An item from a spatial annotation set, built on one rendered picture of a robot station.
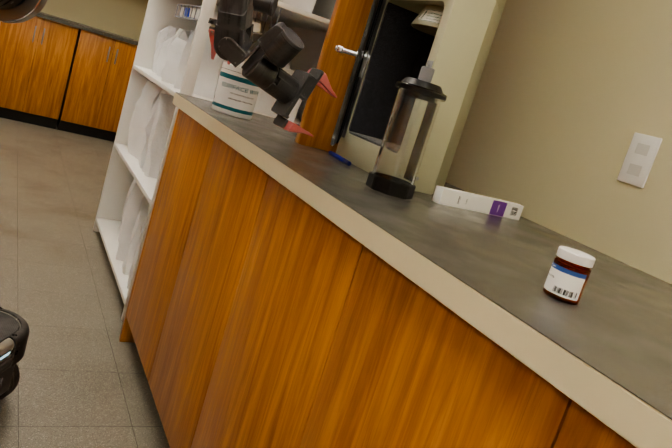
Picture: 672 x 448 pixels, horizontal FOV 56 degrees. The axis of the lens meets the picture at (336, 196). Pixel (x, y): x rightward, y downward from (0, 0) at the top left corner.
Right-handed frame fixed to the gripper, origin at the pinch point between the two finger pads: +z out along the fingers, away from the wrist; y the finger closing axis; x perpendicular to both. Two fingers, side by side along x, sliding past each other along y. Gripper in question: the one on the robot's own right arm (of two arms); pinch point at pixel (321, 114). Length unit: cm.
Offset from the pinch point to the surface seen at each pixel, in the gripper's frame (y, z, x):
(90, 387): -105, 20, 65
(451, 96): 20.4, 24.2, -4.7
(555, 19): 59, 50, 7
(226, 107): -7, 8, 65
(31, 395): -110, 3, 61
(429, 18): 34.5, 15.4, 6.8
